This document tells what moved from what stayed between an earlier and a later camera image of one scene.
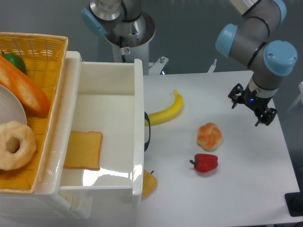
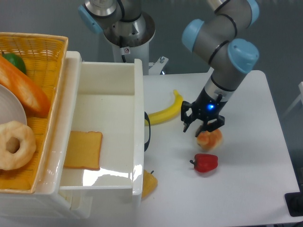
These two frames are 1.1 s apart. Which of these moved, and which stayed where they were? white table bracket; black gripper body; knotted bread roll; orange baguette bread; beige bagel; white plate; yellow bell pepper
Moved: black gripper body
Stayed: white plate; beige bagel; orange baguette bread; knotted bread roll; white table bracket; yellow bell pepper
